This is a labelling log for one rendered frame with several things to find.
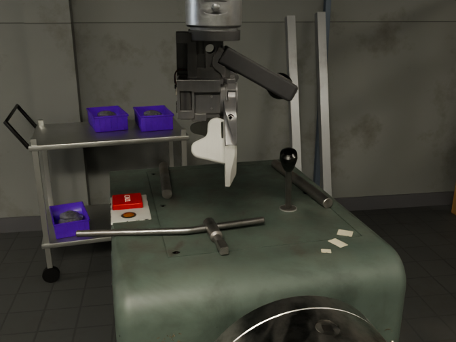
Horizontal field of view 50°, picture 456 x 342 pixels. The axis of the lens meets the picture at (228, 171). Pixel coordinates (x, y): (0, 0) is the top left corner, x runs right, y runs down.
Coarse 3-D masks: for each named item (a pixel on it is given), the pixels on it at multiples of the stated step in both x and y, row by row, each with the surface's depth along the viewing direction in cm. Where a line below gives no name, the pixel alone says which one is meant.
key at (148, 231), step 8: (216, 224) 87; (224, 224) 87; (232, 224) 88; (240, 224) 88; (248, 224) 88; (80, 232) 86; (88, 232) 86; (96, 232) 86; (104, 232) 86; (112, 232) 86; (120, 232) 86; (128, 232) 86; (136, 232) 86; (144, 232) 86; (152, 232) 86; (160, 232) 86; (168, 232) 86; (176, 232) 86; (184, 232) 86; (192, 232) 86
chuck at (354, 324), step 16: (272, 320) 67; (288, 320) 66; (304, 320) 66; (320, 320) 66; (336, 320) 66; (352, 320) 68; (256, 336) 65; (272, 336) 64; (288, 336) 63; (304, 336) 63; (320, 336) 63; (336, 336) 63; (352, 336) 64; (368, 336) 65
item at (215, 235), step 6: (204, 222) 88; (210, 222) 87; (210, 228) 85; (216, 228) 84; (210, 234) 83; (216, 234) 83; (222, 234) 84; (216, 240) 81; (222, 240) 81; (216, 246) 81; (222, 246) 79; (222, 252) 79; (228, 252) 79
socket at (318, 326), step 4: (316, 324) 65; (320, 324) 65; (324, 324) 65; (328, 324) 65; (332, 324) 65; (316, 328) 64; (320, 328) 64; (324, 328) 65; (328, 328) 65; (332, 328) 65; (336, 328) 65; (324, 332) 63; (328, 332) 64; (332, 332) 64; (336, 332) 64
